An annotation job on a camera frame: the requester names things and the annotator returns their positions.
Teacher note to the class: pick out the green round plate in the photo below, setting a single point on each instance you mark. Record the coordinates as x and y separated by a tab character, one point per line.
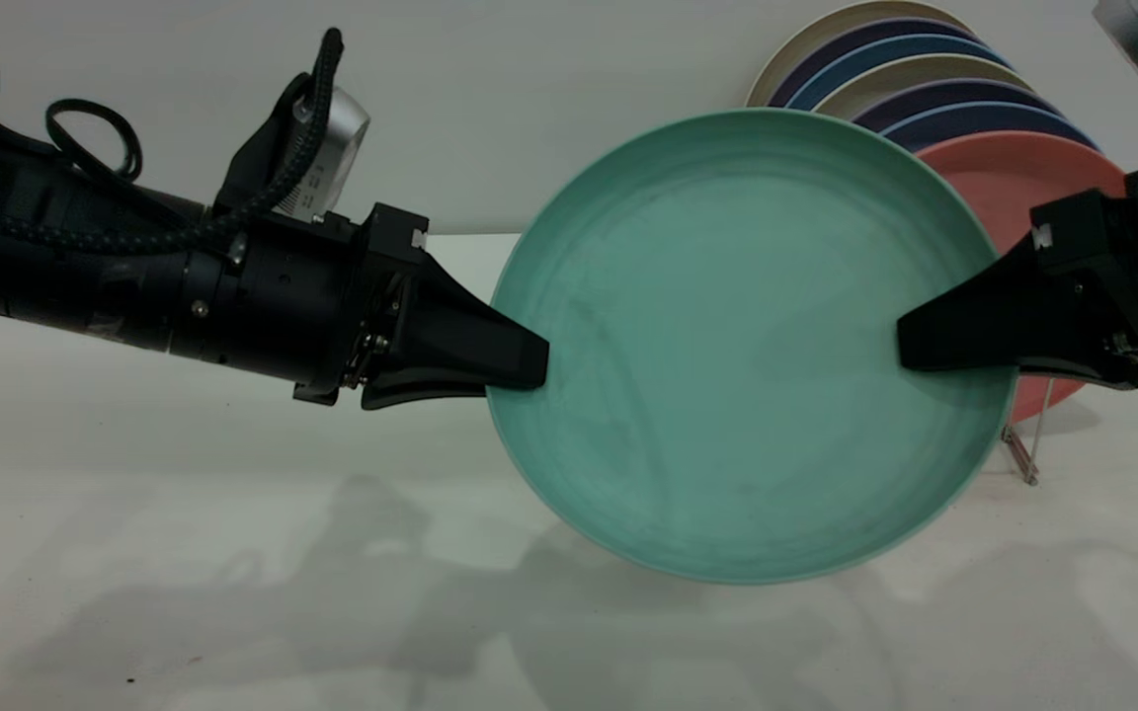
747	355

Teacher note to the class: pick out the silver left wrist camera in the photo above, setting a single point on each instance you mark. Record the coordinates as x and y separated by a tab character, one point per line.
332	148

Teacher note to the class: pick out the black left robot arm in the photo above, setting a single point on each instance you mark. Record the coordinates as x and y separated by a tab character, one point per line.
55	276

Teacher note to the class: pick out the pink round plate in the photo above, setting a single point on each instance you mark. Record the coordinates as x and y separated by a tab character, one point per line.
1014	178

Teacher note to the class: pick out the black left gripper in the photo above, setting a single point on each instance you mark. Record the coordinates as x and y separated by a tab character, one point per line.
283	306

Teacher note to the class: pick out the beige round plate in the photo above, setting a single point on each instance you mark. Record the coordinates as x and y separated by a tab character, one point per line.
915	71
826	22

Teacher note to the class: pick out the dark purple round plate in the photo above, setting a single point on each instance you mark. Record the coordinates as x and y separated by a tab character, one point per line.
954	95
865	34

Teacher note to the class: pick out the teal blue round plate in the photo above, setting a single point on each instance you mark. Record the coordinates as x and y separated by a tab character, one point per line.
890	49

